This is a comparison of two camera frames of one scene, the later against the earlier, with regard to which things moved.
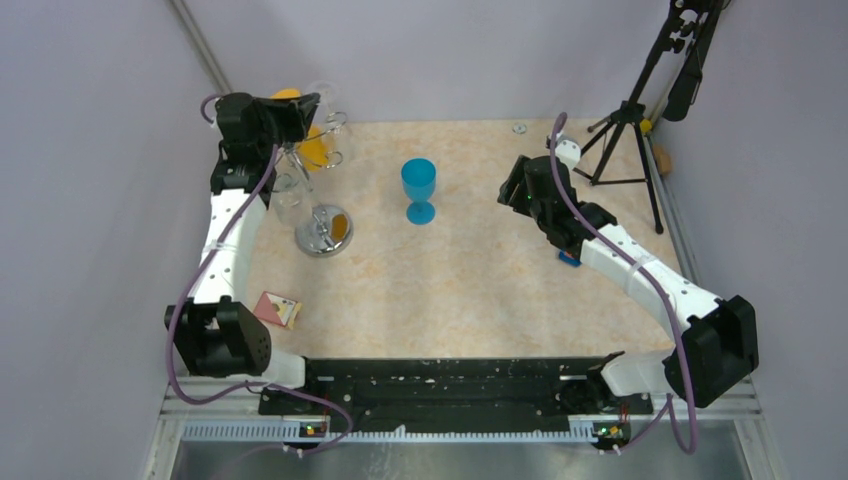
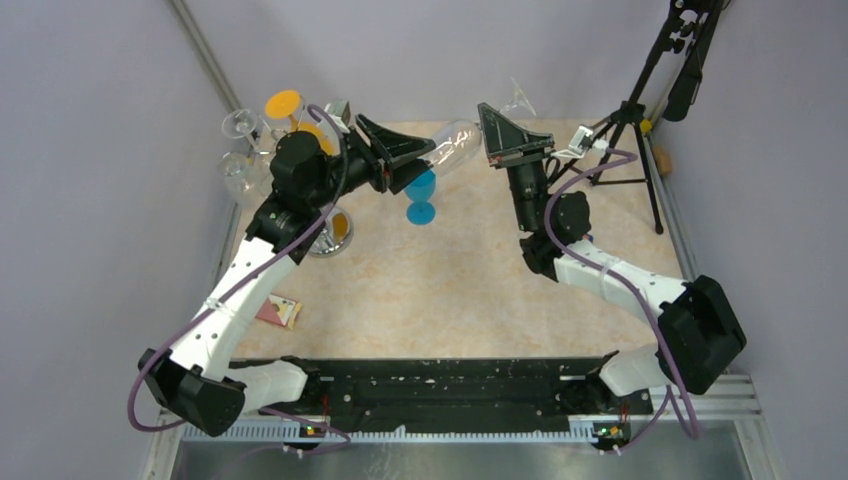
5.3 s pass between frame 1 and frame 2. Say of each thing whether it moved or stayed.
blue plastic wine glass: stayed
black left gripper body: moved
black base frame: stayed
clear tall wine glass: moved
